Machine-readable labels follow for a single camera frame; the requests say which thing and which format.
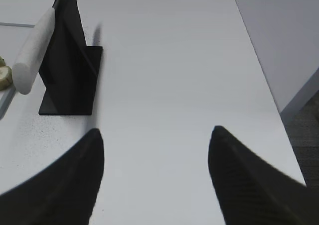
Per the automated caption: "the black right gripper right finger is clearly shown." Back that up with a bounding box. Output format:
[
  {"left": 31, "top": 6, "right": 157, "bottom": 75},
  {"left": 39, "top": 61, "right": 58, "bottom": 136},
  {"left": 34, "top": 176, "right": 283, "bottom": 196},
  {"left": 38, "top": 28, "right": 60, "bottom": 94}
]
[{"left": 208, "top": 125, "right": 319, "bottom": 225}]

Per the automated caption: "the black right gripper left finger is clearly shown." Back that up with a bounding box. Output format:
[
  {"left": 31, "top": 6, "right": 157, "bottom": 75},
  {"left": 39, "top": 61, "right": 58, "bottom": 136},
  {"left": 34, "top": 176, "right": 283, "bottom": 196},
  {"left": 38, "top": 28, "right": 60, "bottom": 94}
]
[{"left": 0, "top": 128, "right": 104, "bottom": 225}]

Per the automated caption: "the banana slice far right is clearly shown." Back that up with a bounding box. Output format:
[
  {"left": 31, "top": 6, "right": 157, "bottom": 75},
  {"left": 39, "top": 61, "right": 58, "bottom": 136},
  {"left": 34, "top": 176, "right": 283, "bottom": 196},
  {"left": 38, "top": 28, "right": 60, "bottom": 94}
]
[{"left": 0, "top": 66, "right": 12, "bottom": 91}]

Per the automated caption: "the banana slice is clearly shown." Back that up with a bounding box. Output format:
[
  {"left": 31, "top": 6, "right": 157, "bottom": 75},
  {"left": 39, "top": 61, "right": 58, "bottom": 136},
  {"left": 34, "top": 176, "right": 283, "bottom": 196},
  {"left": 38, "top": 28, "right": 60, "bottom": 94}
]
[
  {"left": 0, "top": 66, "right": 12, "bottom": 91},
  {"left": 0, "top": 57, "right": 6, "bottom": 67}
]

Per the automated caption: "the banana slice upper right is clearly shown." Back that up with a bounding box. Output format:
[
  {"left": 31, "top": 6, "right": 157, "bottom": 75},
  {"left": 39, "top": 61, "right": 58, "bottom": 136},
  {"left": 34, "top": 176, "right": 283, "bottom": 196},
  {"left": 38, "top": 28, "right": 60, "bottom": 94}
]
[{"left": 0, "top": 57, "right": 6, "bottom": 67}]

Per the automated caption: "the deer print cutting board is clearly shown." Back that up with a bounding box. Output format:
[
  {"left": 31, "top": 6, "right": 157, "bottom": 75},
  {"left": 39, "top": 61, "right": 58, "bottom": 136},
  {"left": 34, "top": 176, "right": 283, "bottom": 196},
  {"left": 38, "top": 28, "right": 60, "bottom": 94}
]
[{"left": 0, "top": 85, "right": 16, "bottom": 119}]

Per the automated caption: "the black knife stand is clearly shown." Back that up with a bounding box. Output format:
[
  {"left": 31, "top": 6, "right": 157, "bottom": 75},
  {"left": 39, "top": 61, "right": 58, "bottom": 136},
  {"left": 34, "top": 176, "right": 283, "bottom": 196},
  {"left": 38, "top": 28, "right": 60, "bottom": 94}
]
[{"left": 38, "top": 0, "right": 103, "bottom": 115}]

